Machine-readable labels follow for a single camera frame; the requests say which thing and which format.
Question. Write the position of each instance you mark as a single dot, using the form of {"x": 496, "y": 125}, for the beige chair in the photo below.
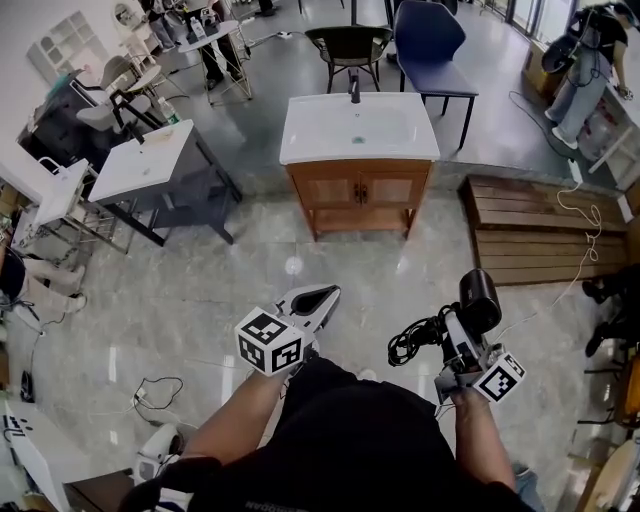
{"x": 117, "y": 100}

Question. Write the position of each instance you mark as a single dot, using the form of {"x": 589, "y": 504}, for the wooden vanity cabinet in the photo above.
{"x": 330, "y": 192}

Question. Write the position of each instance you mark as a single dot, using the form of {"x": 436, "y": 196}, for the white power strip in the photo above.
{"x": 576, "y": 171}

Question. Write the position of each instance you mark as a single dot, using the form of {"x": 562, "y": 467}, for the person's black shirt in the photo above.
{"x": 350, "y": 440}

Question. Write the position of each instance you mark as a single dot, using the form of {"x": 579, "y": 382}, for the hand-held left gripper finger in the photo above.
{"x": 315, "y": 288}
{"x": 327, "y": 315}

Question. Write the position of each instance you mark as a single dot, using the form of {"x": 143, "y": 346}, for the person's left forearm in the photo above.
{"x": 235, "y": 420}

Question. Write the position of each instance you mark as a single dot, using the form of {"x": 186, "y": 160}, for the small white sink on metal stand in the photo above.
{"x": 62, "y": 192}

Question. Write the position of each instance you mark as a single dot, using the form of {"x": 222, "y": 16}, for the green label plastic bottle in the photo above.
{"x": 169, "y": 112}

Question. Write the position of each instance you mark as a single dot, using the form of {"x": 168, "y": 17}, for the person's right forearm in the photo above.
{"x": 482, "y": 440}

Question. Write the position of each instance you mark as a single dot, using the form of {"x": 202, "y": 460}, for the white appliance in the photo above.
{"x": 157, "y": 447}

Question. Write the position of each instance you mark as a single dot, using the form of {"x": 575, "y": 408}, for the wooden chair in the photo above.
{"x": 620, "y": 450}

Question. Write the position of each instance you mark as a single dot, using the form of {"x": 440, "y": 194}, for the white sink counter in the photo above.
{"x": 320, "y": 135}

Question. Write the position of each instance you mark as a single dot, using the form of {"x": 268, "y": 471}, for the white cubby shelf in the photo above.
{"x": 65, "y": 47}

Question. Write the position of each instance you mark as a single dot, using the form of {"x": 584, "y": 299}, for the blue chair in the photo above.
{"x": 430, "y": 55}

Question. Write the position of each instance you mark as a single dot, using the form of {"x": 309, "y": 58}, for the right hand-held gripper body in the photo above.
{"x": 500, "y": 378}

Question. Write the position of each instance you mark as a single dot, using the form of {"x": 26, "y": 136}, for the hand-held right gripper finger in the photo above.
{"x": 456, "y": 330}

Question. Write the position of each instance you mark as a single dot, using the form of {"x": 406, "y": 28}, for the round white table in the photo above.
{"x": 215, "y": 37}

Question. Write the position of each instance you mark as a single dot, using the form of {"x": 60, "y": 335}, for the dark green chair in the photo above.
{"x": 350, "y": 45}

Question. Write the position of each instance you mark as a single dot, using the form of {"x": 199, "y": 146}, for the black sink faucet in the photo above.
{"x": 355, "y": 87}

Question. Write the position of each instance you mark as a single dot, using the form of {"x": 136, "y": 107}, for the grey vanity with white sink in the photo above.
{"x": 145, "y": 165}

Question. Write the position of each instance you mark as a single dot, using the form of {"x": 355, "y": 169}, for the black angular faucet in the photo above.
{"x": 127, "y": 115}

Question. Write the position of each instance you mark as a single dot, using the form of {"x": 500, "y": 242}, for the wooden slatted platform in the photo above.
{"x": 530, "y": 235}

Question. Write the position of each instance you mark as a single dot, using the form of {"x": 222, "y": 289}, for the black hair dryer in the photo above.
{"x": 481, "y": 300}

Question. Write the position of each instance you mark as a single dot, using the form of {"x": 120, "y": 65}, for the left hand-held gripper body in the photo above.
{"x": 270, "y": 345}

